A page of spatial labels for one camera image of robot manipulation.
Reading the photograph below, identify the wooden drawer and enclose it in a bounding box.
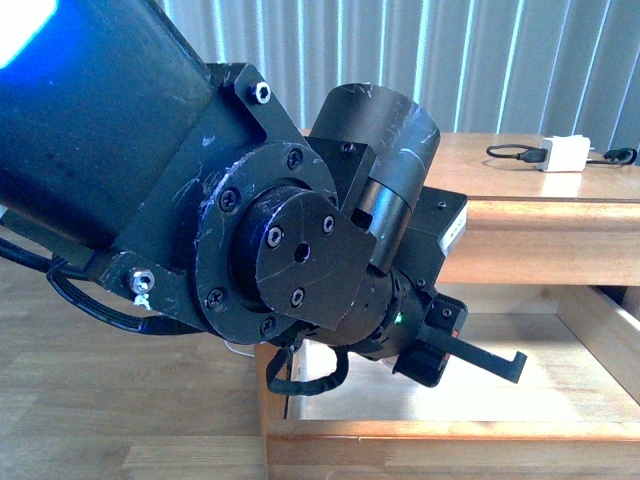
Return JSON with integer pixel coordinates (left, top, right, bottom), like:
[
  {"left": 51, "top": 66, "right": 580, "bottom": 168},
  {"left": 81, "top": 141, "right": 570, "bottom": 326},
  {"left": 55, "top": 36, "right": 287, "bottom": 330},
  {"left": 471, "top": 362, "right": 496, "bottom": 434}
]
[{"left": 260, "top": 285, "right": 639, "bottom": 479}]

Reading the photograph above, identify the light wooden nightstand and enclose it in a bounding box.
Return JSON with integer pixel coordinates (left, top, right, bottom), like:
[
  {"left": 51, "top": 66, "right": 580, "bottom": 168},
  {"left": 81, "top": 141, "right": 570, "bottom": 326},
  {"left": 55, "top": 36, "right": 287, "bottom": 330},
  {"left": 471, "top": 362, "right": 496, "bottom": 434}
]
[{"left": 253, "top": 132, "right": 640, "bottom": 480}]

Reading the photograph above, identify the grey pleated curtain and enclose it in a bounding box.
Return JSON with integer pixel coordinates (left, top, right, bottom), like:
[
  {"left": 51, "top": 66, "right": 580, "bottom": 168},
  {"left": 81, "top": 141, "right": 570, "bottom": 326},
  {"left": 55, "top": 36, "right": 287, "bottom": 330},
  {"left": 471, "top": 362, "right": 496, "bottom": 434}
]
[{"left": 163, "top": 1, "right": 639, "bottom": 150}]

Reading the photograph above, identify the white power adapter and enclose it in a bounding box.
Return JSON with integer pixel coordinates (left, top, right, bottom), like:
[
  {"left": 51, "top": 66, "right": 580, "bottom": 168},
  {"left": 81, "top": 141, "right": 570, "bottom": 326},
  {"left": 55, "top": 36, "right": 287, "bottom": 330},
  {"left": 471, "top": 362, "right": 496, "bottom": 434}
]
[{"left": 536, "top": 135, "right": 591, "bottom": 173}]

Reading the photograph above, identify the black usb cable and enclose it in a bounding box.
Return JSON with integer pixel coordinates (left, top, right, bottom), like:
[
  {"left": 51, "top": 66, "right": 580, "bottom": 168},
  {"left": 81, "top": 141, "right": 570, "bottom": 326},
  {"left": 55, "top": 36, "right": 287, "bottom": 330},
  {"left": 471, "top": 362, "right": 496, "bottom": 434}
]
[{"left": 485, "top": 144, "right": 639, "bottom": 167}]

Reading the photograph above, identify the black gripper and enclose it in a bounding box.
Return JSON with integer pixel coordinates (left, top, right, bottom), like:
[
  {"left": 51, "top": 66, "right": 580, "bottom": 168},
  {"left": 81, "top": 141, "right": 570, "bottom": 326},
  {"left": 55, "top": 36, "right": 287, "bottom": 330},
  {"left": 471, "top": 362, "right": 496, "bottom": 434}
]
[{"left": 307, "top": 269, "right": 528, "bottom": 388}]

